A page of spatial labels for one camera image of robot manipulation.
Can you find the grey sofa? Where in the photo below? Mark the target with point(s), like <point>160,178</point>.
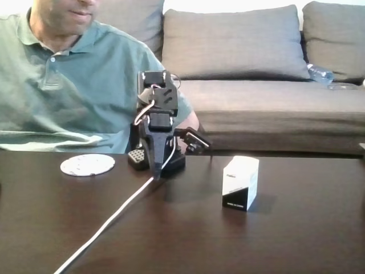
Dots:
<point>271,114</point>

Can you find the person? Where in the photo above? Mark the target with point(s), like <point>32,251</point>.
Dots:
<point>71,85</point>

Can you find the clear plastic water bottle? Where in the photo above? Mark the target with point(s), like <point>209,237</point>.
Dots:
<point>319,72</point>

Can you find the grey sofa cushion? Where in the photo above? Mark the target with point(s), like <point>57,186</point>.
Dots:
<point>142,23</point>
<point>233,42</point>
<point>336,37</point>

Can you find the clear plastic wrapper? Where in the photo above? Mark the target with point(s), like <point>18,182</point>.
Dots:
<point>342,87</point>

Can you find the round white cartoon coaster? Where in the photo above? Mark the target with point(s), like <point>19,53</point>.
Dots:
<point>87,165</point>

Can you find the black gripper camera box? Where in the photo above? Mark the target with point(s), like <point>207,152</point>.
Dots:
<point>194,140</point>

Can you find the white and black servo box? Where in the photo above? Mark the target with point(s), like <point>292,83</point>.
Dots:
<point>239,182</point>

